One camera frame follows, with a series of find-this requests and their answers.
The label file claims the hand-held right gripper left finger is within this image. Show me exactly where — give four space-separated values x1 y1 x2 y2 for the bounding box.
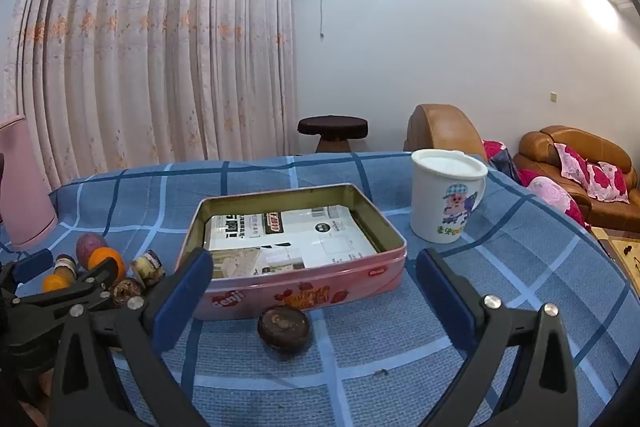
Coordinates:
47 248 214 427

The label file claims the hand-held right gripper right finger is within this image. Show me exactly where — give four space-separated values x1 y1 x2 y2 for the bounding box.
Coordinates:
415 248 593 427

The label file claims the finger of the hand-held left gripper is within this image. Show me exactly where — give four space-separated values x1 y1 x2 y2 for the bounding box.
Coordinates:
0 249 55 303
7 257 121 323

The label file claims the small tan round fruit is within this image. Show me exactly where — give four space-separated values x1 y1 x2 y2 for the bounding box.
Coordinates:
54 254 78 280

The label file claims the orange tangerine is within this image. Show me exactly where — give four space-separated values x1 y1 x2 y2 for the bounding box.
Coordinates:
87 247 126 283

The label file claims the knobby brown fruit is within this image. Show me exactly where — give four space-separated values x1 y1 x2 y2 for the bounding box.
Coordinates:
112 278 146 308

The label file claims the purple passion fruit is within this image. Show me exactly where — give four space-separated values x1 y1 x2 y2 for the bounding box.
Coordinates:
75 233 108 265

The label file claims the dark brown round fruit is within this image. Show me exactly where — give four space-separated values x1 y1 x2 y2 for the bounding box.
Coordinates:
257 305 311 350

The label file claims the pink tin box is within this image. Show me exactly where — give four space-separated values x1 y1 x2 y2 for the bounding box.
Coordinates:
176 183 407 321

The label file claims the pink cylindrical container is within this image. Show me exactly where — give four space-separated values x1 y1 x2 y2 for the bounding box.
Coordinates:
0 114 58 252

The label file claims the white cartoon print cup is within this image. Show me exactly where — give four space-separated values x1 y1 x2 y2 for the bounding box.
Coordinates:
411 149 488 244

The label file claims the blue plaid cloth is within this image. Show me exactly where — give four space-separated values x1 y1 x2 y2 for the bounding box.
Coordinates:
0 151 640 427

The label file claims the white cup lid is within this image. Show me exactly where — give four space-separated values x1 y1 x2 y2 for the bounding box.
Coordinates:
411 149 488 180

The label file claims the printed paper sheet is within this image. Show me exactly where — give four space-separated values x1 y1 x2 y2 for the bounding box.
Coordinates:
205 203 379 279

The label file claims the pink floral cushion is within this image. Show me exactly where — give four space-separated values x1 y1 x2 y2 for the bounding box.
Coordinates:
554 143 596 190
520 169 591 228
587 162 630 204
481 139 521 182

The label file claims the brown leather armchair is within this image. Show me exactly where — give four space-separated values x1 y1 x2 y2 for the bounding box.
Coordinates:
404 104 488 162

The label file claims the brown leather sofa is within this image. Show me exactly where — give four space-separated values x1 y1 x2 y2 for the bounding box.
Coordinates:
515 125 640 220

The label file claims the wooden coffee table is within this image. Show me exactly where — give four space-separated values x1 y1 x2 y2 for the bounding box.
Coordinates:
590 227 640 298

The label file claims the round dark cushioned stool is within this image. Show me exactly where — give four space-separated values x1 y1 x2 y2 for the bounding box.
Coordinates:
297 115 369 154

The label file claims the pink floral curtain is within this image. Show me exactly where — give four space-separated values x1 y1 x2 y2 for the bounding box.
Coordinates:
0 0 301 188

